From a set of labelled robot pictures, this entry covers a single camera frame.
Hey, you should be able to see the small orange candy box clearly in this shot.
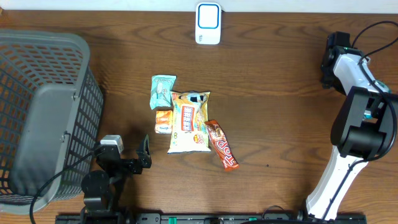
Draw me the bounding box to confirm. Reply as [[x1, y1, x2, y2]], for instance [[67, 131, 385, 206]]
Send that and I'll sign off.
[[154, 110, 173, 134]]

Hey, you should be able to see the teal snack packet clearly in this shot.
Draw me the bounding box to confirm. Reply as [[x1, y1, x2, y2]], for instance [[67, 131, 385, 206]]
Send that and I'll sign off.
[[149, 75, 177, 110]]

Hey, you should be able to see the orange Toppo snack box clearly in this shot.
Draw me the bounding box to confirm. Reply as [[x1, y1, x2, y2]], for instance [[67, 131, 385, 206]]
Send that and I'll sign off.
[[205, 120, 239, 171]]

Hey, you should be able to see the blue mouthwash bottle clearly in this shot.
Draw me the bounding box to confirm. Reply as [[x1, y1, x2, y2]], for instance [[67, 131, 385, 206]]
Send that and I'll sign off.
[[375, 80, 391, 93]]

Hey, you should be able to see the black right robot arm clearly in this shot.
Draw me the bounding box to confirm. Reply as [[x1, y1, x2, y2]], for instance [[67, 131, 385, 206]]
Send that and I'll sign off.
[[305, 32, 397, 223]]

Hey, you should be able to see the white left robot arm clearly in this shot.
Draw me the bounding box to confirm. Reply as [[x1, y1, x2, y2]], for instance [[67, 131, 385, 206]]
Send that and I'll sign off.
[[81, 135, 152, 223]]

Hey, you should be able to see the grey plastic shopping basket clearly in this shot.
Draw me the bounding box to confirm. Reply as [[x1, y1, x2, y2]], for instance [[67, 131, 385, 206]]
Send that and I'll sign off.
[[1, 29, 104, 215]]

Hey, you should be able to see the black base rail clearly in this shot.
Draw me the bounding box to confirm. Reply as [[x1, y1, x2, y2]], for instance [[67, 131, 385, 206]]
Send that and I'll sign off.
[[55, 212, 368, 224]]

